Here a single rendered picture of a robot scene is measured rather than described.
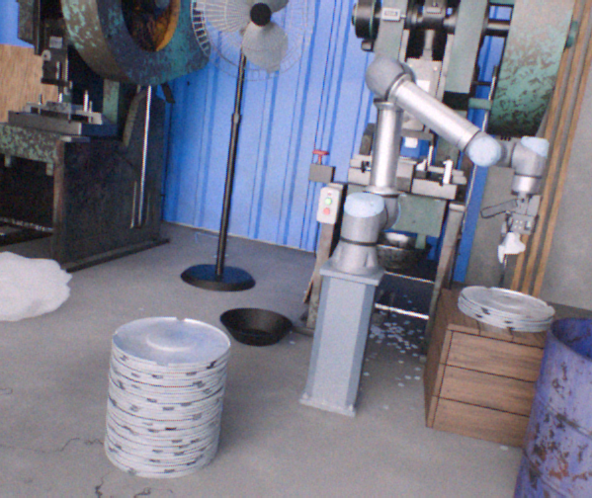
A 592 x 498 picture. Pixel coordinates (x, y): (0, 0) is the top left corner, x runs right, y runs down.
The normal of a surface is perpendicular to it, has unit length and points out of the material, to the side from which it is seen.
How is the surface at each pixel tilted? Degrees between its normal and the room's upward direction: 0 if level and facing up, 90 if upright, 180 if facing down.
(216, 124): 90
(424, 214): 90
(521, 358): 90
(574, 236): 90
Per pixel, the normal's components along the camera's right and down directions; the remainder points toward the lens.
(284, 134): -0.29, 0.18
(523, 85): -0.32, 0.69
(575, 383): -0.90, 0.01
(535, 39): -0.32, 0.40
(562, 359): -0.99, -0.07
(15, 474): 0.14, -0.96
